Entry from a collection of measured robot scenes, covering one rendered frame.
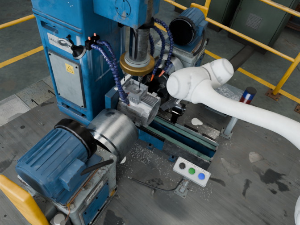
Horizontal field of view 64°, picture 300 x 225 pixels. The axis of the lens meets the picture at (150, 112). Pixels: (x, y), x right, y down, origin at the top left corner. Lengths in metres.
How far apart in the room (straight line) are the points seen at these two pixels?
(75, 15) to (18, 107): 1.47
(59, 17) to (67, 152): 0.60
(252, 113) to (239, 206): 0.76
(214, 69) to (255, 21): 3.28
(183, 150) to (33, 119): 0.98
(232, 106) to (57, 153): 0.61
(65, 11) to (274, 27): 3.43
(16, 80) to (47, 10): 2.16
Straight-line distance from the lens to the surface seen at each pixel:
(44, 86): 2.50
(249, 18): 4.23
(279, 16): 4.10
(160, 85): 1.52
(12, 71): 3.46
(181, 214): 1.39
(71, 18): 1.14
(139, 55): 1.19
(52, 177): 0.87
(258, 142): 1.81
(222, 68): 0.96
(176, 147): 1.42
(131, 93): 1.34
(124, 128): 1.18
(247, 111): 0.86
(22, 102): 2.44
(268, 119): 0.88
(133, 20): 1.04
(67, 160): 0.89
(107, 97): 1.32
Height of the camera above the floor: 2.08
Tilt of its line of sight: 48 degrees down
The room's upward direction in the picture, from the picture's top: 10 degrees clockwise
